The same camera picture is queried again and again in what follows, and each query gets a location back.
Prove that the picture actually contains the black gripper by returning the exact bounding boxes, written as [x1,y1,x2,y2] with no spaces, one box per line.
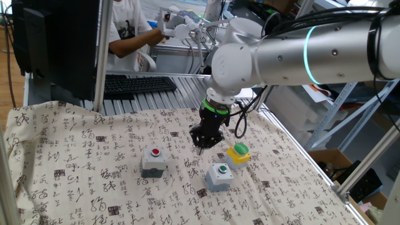
[189,107,231,156]

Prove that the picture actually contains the yellow box green mushroom button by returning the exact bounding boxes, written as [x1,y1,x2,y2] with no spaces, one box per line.
[224,142,252,171]

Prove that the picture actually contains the grey box green button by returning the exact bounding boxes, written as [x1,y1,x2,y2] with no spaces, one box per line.
[204,162,234,193]

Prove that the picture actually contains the grey box red button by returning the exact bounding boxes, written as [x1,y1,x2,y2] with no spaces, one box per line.
[140,146,169,179]

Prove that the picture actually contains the bare operator forearm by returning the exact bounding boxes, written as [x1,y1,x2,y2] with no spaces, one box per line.
[108,27,165,59]

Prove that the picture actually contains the grey metal workbench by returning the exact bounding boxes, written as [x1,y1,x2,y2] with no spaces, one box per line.
[149,37,213,75]

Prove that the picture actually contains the black keyboard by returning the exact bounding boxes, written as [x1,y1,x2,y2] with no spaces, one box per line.
[104,76,178,96]

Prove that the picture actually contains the white foam sheets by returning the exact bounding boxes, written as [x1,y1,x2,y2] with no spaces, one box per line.
[265,86,318,148]

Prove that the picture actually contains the white chair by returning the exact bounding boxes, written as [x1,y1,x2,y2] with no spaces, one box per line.
[136,49,157,73]

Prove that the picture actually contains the beige calligraphy print tablecloth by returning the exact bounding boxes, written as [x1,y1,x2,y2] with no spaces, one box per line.
[2,100,365,225]

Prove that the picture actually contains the paper with orange print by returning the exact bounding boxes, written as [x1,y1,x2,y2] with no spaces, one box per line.
[301,83,332,103]

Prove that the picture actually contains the brown cardboard box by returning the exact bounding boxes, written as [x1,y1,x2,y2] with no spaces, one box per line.
[307,148,388,213]

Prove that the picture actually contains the blue-grey metal shelf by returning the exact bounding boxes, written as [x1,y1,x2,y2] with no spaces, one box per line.
[293,0,400,153]

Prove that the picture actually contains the black background equipment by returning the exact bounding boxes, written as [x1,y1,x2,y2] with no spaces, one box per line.
[232,0,298,19]

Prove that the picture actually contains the person in white t-shirt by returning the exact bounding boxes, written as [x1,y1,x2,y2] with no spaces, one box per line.
[106,0,153,72]

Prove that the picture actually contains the black electronic device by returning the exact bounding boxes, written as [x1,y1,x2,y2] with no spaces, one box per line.
[334,159,384,204]

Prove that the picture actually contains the black computer monitor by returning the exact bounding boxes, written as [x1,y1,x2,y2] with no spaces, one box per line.
[11,0,101,103]

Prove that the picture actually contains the pale green bag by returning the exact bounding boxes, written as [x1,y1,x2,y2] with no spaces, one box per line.
[365,204,385,225]

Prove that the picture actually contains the white bag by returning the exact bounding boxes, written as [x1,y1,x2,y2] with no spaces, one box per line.
[346,0,394,9]

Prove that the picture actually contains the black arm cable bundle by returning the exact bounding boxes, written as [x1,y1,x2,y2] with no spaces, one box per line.
[234,4,400,140]

